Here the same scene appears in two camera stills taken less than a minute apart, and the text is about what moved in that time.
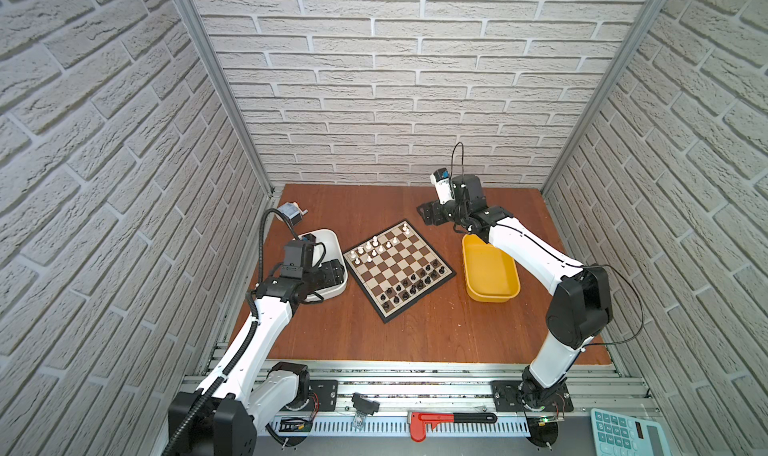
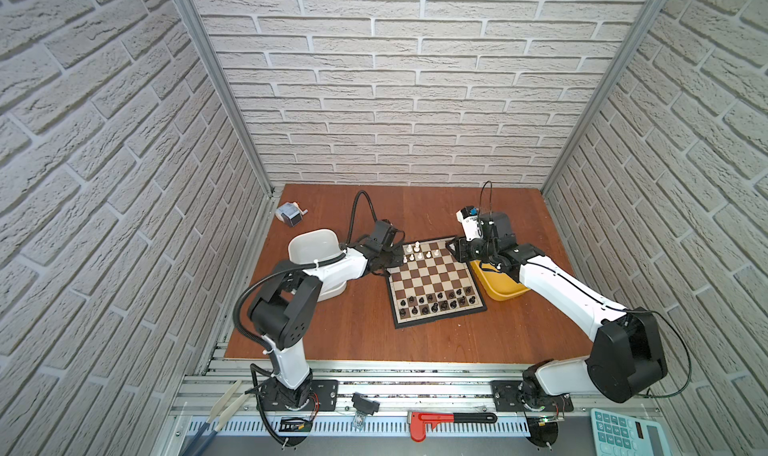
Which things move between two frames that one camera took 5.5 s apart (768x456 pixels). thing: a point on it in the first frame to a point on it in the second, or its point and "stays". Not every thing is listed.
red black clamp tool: [419, 421] stays
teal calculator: [617, 434] stays
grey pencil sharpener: [293, 212] stays
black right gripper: [431, 212] to [461, 249]
